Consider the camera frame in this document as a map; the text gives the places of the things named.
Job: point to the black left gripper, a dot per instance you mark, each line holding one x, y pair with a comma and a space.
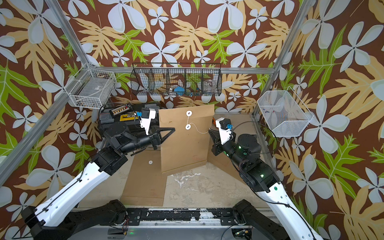
158, 138

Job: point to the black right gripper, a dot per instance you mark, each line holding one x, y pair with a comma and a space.
218, 149

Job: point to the kraft file bag with string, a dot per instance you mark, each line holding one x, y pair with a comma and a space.
145, 184

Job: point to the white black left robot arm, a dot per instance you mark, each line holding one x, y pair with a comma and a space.
55, 219

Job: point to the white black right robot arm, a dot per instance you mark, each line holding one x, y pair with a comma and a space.
244, 153

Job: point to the black plastic toolbox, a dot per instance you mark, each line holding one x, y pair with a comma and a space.
130, 118

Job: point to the screwdriver bit set case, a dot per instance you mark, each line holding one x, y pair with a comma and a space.
120, 110

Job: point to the blue object in basket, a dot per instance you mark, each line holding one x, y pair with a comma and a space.
179, 91

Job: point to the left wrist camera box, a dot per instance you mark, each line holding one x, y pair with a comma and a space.
145, 117

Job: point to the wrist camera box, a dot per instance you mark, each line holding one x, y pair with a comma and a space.
225, 129
145, 117

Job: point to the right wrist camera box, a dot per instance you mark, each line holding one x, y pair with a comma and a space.
225, 129

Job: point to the black wire basket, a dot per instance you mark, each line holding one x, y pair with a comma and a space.
197, 79

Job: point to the white wire basket right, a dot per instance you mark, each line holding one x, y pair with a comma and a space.
285, 113

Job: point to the white wire basket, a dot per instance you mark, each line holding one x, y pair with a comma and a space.
91, 87
285, 113

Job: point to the white wire basket left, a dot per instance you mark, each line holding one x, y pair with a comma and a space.
91, 87

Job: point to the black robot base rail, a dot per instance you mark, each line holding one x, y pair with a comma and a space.
178, 224

